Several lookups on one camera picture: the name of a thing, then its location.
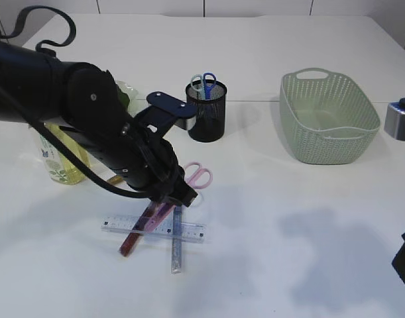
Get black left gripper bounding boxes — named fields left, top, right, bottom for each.
left=61, top=122, right=198, bottom=207

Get pink purple scissors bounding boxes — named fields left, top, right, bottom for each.
left=145, top=162, right=213, bottom=233

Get clear plastic ruler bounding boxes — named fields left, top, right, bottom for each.
left=101, top=215, right=207, bottom=243

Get gold glitter pen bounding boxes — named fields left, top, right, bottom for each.
left=107, top=175, right=123, bottom=186

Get blue scissors with cap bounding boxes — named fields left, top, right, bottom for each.
left=190, top=72, right=217, bottom=100

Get yellow tea bottle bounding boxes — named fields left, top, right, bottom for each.
left=28, top=121, right=91, bottom=186

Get silver glitter pen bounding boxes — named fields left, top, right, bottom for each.
left=171, top=207, right=182, bottom=274

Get red glitter pen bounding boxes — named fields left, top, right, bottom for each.
left=119, top=201, right=160, bottom=257

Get black mesh pen cup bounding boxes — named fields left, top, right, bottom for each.
left=185, top=80, right=227, bottom=142

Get pale green wavy plate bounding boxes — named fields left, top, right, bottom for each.
left=115, top=81, right=139, bottom=117

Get green woven plastic basket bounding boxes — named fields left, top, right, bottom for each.
left=280, top=68, right=380, bottom=165

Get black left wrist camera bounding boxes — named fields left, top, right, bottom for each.
left=135, top=91, right=197, bottom=138

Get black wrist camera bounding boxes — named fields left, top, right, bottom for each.
left=135, top=91, right=197, bottom=138
left=384, top=97, right=405, bottom=141

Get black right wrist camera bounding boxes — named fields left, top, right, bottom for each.
left=384, top=97, right=405, bottom=141

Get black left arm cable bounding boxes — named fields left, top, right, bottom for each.
left=0, top=5, right=176, bottom=199

